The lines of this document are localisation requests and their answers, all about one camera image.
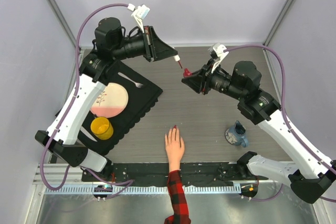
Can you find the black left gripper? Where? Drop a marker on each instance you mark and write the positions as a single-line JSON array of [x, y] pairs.
[[155, 48]]

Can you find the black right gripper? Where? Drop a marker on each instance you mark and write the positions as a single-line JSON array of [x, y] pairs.
[[201, 80]]

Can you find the red nail polish bottle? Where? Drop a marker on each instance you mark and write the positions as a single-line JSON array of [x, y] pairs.
[[186, 73]]

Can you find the white nail polish cap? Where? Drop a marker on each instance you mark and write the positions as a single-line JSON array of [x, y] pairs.
[[178, 60]]

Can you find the red plaid sleeve forearm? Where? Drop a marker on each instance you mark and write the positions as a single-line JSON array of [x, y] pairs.
[[178, 200]]

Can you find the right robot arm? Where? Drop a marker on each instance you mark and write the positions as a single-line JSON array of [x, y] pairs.
[[311, 173]]

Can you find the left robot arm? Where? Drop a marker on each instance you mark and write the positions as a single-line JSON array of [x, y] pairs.
[[95, 72]]

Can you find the mannequin hand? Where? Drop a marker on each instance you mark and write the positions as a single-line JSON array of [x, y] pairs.
[[175, 148]]

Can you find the black scalloped placemat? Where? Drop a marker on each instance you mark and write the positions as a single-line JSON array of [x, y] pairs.
[[141, 100]]

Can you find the blue ceramic mug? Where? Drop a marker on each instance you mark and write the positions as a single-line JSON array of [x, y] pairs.
[[236, 135]]

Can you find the pink and cream plate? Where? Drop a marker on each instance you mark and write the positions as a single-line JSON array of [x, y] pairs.
[[111, 101]]

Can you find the yellow cup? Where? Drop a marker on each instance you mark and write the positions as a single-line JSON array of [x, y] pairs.
[[102, 128]]

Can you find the silver knife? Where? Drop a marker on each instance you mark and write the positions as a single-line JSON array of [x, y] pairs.
[[87, 134]]

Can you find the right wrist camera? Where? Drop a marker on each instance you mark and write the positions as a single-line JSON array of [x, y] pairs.
[[218, 52]]

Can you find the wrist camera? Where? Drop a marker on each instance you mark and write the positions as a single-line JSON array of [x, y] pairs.
[[139, 13], [218, 52]]

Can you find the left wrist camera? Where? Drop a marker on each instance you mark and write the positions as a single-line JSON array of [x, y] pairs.
[[139, 13]]

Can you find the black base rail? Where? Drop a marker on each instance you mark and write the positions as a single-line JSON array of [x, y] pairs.
[[155, 173]]

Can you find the white cable duct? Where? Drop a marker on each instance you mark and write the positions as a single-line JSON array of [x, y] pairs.
[[132, 190]]

